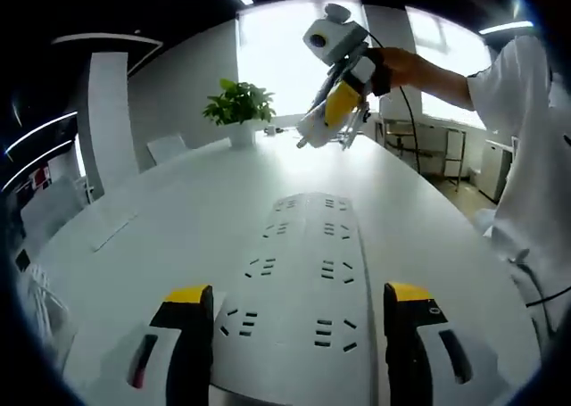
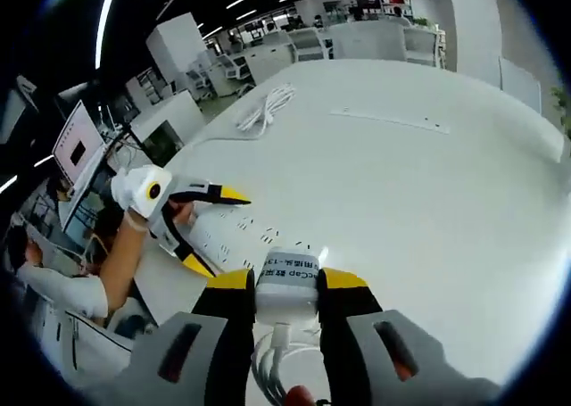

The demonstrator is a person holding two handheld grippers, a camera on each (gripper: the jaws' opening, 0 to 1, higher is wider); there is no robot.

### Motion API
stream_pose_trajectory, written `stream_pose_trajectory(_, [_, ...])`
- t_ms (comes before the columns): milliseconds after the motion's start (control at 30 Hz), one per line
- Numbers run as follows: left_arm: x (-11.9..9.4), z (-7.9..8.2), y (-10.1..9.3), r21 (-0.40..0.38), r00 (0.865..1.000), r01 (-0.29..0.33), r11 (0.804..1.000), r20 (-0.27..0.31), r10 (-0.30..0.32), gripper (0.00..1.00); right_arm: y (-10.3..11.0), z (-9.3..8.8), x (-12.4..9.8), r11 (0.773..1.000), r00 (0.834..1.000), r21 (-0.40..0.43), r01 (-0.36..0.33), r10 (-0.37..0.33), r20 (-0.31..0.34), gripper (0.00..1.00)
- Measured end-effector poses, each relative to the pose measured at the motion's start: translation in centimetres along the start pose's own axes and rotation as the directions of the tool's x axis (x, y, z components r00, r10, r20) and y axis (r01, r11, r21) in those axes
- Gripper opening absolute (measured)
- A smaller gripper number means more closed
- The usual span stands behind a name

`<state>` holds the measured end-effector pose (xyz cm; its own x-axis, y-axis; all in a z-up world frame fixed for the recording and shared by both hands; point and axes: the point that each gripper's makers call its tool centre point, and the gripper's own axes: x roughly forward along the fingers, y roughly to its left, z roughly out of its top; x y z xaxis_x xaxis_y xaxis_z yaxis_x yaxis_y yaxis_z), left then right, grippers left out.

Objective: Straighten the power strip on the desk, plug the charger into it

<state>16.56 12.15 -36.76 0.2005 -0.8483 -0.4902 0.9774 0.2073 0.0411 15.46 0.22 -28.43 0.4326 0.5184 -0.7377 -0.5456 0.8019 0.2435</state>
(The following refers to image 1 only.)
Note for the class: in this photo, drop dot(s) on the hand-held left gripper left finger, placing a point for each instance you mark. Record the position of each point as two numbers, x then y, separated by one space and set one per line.
187 348

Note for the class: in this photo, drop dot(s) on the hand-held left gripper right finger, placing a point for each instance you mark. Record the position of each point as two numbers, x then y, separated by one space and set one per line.
410 348

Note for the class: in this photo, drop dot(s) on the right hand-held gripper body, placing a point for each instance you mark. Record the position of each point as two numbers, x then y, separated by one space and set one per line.
343 42

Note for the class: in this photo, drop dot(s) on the white charger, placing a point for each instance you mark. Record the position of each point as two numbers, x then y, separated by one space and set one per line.
314 131

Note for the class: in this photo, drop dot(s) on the white power strip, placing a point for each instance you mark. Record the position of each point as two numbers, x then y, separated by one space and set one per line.
299 299

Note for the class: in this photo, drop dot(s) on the small desk socket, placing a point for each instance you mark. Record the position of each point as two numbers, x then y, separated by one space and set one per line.
271 130

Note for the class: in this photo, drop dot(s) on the white desk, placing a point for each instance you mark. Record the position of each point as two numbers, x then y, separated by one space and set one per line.
178 227

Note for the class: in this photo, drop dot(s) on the person's right hand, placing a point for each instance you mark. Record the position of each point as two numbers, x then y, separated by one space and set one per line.
403 67

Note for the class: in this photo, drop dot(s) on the green potted plant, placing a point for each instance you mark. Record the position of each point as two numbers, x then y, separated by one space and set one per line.
238 102

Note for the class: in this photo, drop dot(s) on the metal rack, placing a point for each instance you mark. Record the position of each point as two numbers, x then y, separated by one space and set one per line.
428 149

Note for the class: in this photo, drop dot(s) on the white cabinet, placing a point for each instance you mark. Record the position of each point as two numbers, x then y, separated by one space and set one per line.
497 169

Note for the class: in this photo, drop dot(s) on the white office chair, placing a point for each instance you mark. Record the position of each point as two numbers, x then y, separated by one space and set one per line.
166 148

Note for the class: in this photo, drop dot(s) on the small dark object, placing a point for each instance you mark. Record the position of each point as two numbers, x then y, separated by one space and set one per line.
23 261

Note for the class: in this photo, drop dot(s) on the person in white shirt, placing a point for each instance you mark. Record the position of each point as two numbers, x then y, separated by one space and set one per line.
526 156

